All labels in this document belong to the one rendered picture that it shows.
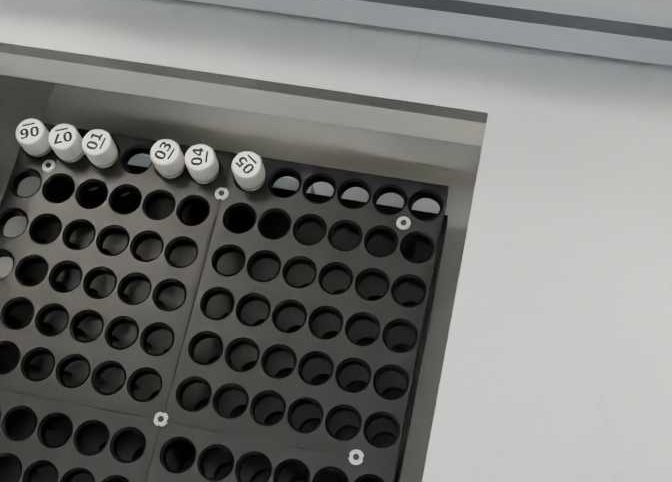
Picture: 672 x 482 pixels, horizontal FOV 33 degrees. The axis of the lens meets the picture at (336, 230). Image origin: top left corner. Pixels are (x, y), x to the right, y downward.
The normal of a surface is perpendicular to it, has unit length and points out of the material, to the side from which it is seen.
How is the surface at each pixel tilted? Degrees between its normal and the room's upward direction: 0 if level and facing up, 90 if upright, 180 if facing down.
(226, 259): 0
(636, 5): 90
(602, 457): 0
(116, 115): 0
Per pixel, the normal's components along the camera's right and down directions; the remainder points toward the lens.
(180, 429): -0.08, -0.38
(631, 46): -0.21, 0.91
